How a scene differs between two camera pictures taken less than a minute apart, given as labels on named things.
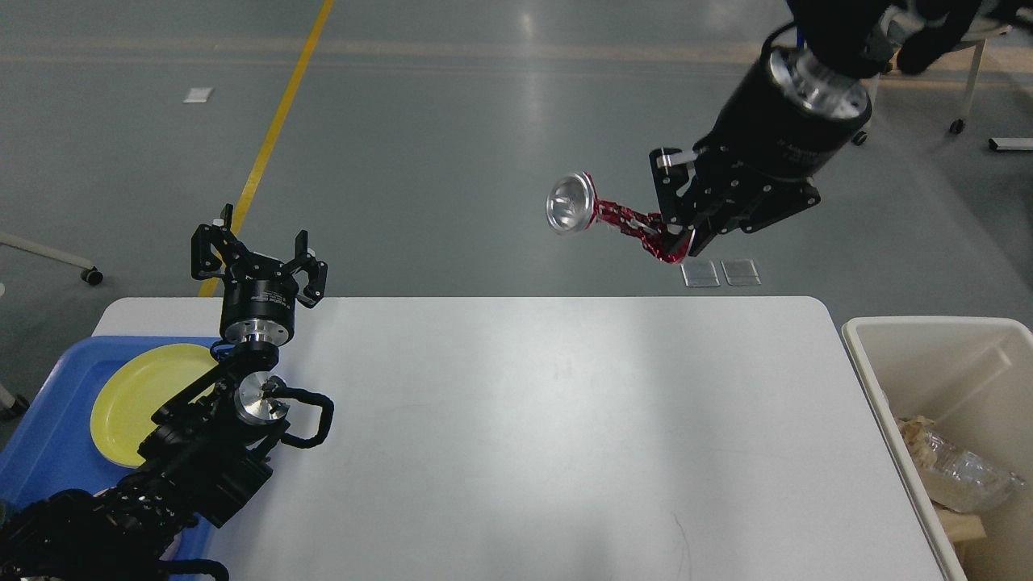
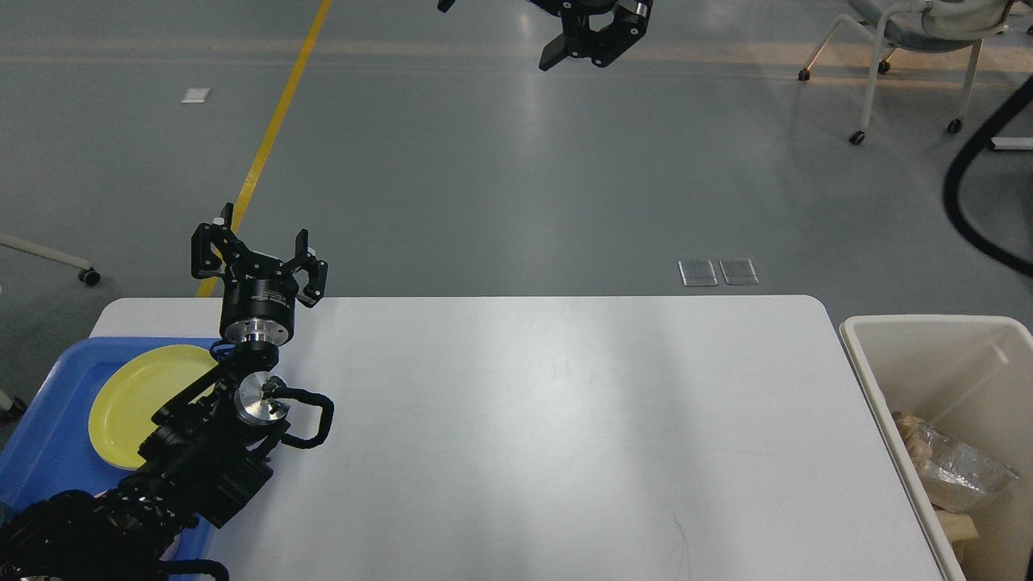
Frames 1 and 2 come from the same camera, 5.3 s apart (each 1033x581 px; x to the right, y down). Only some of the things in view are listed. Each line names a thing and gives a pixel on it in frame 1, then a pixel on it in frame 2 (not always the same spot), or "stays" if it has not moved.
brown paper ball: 917,440 stays
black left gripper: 259,297 stays
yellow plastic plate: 137,386 stays
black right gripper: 774,134 → 579,39
